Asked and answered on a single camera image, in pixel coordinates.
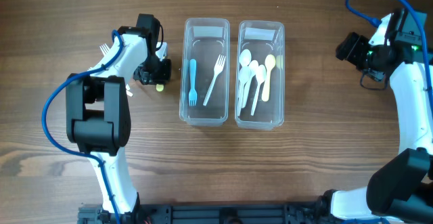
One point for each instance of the clear left plastic container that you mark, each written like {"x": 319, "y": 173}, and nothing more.
{"x": 204, "y": 40}

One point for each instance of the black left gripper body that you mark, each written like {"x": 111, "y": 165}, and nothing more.
{"x": 154, "y": 75}

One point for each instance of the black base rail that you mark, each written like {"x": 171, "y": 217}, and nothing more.
{"x": 291, "y": 213}

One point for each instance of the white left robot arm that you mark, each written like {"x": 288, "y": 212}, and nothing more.
{"x": 98, "y": 115}

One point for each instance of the clear right plastic container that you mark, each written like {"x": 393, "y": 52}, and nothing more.
{"x": 260, "y": 89}

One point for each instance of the blue plastic fork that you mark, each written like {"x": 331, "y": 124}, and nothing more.
{"x": 192, "y": 77}

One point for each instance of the white plastic spoon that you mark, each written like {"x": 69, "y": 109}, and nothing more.
{"x": 252, "y": 66}
{"x": 244, "y": 75}
{"x": 260, "y": 78}
{"x": 245, "y": 58}

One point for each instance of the yellow plastic spoon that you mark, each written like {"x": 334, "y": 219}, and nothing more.
{"x": 270, "y": 63}

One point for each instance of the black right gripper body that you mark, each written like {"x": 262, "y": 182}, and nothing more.
{"x": 347, "y": 50}

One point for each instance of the yellow plastic fork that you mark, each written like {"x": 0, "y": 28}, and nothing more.
{"x": 159, "y": 88}

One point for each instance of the clear plastic container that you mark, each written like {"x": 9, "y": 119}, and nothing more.
{"x": 260, "y": 89}
{"x": 204, "y": 40}

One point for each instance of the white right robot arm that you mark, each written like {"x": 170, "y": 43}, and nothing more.
{"x": 397, "y": 191}

